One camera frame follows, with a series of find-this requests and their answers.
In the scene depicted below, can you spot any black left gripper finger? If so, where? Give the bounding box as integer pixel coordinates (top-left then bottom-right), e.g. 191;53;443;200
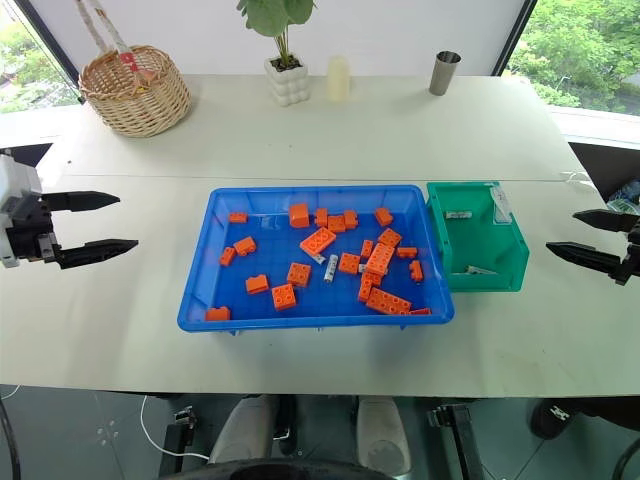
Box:
53;239;140;272
41;190;122;213

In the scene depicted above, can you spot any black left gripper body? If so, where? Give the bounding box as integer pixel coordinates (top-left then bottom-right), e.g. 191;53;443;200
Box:
6;192;62;264

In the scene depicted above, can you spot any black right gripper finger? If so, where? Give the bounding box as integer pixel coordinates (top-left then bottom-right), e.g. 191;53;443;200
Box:
572;209;640;235
545;241;628;288

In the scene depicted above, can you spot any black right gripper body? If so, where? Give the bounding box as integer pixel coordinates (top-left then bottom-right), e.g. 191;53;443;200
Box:
621;213;640;281

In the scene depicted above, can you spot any green plastic bin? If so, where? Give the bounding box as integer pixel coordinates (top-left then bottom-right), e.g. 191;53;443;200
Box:
425;180;531;294

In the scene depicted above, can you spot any white paper label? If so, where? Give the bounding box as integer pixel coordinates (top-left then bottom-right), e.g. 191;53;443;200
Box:
491;186;514;225

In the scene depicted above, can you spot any woven wicker basket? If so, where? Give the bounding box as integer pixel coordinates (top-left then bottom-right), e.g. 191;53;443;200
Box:
78;44;194;139

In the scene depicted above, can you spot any black shoe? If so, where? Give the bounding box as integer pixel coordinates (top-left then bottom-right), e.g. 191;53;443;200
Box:
528;398;587;442

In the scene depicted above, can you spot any blue plastic tray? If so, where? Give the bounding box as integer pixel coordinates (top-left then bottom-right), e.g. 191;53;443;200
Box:
177;184;457;335

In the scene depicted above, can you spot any long orange eight-stud brick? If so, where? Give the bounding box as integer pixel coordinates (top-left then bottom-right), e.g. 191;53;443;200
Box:
365;287;414;317

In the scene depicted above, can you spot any tall orange cube block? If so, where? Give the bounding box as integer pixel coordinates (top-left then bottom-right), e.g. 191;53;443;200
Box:
288;202;311;229

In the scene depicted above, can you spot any grey metal cup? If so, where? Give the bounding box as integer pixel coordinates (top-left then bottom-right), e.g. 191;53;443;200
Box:
428;50;463;96

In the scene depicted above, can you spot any flat orange six-stud brick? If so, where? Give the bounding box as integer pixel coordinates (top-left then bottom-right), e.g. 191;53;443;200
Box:
299;226;338;259

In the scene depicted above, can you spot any narrow orange brick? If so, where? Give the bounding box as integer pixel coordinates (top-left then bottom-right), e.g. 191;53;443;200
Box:
357;271;384;303

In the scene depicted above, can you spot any grey rounded shape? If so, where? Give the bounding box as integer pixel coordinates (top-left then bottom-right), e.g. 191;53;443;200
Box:
355;396;413;474
207;394;274;465

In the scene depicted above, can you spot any white bubble plant pot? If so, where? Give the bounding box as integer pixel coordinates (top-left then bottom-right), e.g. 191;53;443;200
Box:
263;54;310;108

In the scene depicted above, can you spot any green potted plant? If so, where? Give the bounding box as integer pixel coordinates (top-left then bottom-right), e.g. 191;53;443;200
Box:
235;0;319;69

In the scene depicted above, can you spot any cream cylinder candle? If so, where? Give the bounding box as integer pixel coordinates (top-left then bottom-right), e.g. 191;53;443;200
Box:
326;54;352;103

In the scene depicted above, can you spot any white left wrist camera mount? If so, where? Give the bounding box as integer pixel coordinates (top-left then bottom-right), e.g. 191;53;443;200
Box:
0;153;45;270

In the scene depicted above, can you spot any white cable on table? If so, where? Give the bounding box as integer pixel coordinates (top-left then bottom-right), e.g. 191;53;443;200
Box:
558;170;593;190

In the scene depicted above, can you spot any white red fabric strap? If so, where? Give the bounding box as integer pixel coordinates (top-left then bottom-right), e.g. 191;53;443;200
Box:
74;0;139;76

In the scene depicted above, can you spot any white cable under table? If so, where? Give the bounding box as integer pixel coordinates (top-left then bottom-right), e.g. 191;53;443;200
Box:
139;394;211;461

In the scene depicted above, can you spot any black looping cable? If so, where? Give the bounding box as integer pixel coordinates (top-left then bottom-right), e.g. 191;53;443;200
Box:
0;397;22;480
613;438;640;480

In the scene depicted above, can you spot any black metal stand bracket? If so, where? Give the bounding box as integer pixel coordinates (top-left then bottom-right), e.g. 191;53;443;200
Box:
426;402;484;480
158;406;197;477

